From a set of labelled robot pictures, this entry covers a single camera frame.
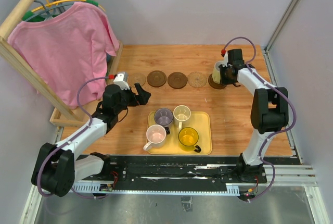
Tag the cream ceramic mug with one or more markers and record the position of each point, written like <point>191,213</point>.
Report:
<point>181,115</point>

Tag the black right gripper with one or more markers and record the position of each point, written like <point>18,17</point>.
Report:
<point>223,81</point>

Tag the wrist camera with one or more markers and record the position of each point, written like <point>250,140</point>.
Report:
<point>224,55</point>
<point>121,80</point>

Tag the purple glass mug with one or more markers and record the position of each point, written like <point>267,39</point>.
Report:
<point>163,117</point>

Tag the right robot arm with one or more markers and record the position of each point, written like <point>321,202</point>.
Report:
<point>269,111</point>

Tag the yellow glass mug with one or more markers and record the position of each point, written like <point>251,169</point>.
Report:
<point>188,140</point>

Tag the woven rattan coaster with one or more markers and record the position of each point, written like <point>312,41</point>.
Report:
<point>137,78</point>
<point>197,79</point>

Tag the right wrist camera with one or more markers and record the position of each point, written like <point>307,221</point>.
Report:
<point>224,55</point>

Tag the wooden clothes rack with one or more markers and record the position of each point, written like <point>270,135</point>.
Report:
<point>66,116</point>

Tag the brown ceramic coaster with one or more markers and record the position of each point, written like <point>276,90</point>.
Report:
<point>215,85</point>
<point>177,80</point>
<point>156,78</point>

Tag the pink t-shirt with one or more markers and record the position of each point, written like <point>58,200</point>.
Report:
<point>69,51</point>

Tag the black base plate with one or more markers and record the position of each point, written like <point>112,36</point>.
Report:
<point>174,183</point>

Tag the white green-handled mug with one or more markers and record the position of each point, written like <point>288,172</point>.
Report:
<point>216,74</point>

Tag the teal garment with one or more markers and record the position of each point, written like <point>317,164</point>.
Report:
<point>110,59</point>

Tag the grey slotted cable duct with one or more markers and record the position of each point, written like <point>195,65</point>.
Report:
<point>214,189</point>

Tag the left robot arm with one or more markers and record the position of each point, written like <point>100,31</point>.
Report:
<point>66,152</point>

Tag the grey-blue clothes hanger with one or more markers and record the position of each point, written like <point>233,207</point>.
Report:
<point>46,12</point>

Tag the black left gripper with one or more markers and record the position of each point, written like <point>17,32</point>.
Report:
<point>143,96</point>

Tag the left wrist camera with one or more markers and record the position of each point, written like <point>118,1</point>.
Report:
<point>121,80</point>

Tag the aluminium corner post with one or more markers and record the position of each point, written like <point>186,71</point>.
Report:
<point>282,23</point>

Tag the pink ceramic mug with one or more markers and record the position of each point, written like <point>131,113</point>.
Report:
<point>156,136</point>

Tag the yellow plastic tray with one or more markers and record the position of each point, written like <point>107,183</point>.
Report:
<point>200,121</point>

